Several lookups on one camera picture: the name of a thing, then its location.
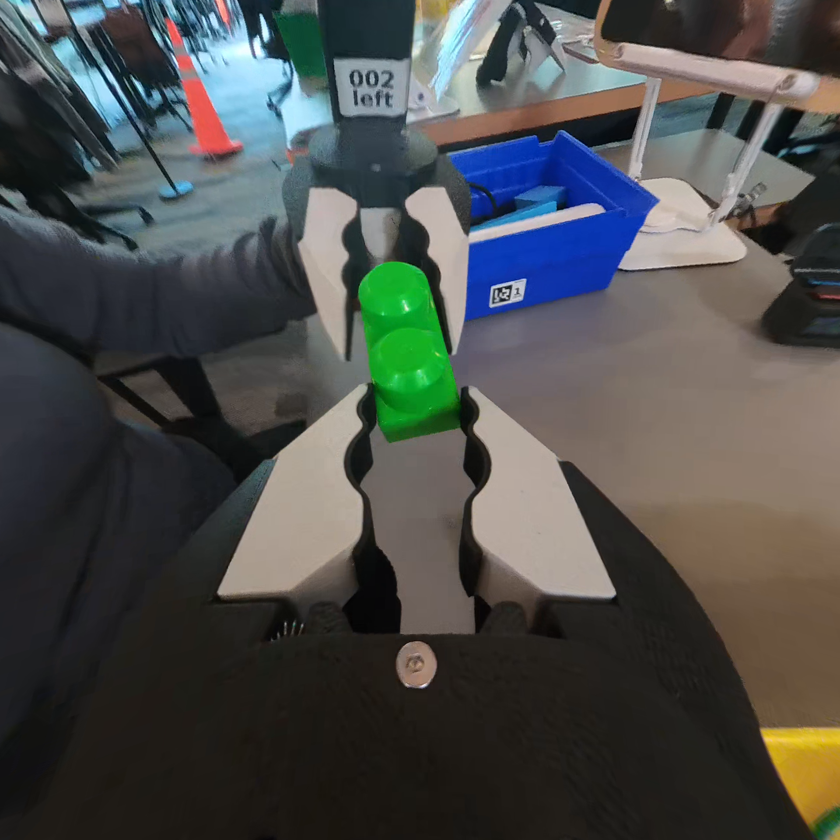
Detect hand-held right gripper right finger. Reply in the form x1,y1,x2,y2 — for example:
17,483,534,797
461,386,616,605

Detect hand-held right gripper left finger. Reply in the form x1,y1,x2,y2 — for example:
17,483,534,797
217,384,399,614

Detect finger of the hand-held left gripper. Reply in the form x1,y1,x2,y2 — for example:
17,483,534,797
405,186,471,358
297,187,362,363

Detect blue plastic bin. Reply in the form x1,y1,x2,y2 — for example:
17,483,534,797
446,130,660,322

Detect green building block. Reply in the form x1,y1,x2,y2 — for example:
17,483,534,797
357,261,462,444

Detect yellow plastic bin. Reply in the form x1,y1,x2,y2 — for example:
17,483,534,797
761,725,840,840

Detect person's left forearm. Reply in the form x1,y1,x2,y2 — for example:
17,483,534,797
0,206,319,358

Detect green bin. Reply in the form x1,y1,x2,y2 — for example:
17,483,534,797
272,10,327,80

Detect clear plastic bag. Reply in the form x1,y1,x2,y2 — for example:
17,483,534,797
427,0,519,102

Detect black light stand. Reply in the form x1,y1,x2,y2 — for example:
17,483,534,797
62,0,196,201

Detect orange traffic cone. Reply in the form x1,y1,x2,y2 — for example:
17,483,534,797
163,16,245,160

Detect black and white device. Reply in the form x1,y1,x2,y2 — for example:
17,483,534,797
476,0,567,88

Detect black office chair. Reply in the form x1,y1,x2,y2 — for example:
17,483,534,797
62,197,155,253

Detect wooden edged background table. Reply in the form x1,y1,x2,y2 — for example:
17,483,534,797
279,0,729,148

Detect hanging dark clothes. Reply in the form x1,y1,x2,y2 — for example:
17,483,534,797
0,0,119,185

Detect black battery charger case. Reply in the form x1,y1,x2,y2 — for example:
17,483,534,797
761,223,840,349

